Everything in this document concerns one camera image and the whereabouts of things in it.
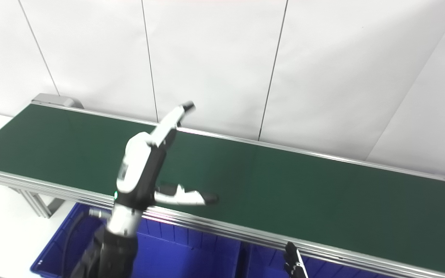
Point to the green conveyor belt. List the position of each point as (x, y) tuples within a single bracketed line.
[(284, 193), (214, 226)]

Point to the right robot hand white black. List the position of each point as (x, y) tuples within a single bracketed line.
[(295, 262)]

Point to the grey conveyor motor housing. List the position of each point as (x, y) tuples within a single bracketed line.
[(58, 100)]

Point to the blue plastic bin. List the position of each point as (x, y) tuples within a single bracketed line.
[(176, 255), (269, 262)]

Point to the aluminium conveyor support leg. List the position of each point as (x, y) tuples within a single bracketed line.
[(37, 202)]

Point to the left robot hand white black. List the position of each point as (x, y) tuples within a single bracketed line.
[(137, 170)]

